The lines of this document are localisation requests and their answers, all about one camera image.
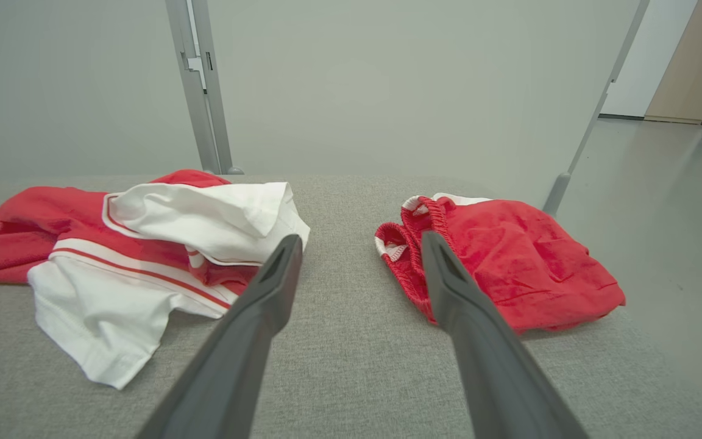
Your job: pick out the red shorts with number print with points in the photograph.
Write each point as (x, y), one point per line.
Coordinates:
(528, 262)

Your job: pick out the red and white striped shirt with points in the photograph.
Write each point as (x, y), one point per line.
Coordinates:
(144, 213)

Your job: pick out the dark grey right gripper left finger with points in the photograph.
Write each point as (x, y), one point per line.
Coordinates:
(235, 366)

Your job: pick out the beige door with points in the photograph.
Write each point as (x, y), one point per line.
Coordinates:
(680, 73)

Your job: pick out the thin grey slanted pole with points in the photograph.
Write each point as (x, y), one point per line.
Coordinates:
(557, 195)

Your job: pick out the grey metal partition post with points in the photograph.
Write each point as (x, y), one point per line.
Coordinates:
(205, 122)

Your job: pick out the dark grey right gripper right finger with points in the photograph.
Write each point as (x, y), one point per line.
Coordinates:
(497, 378)

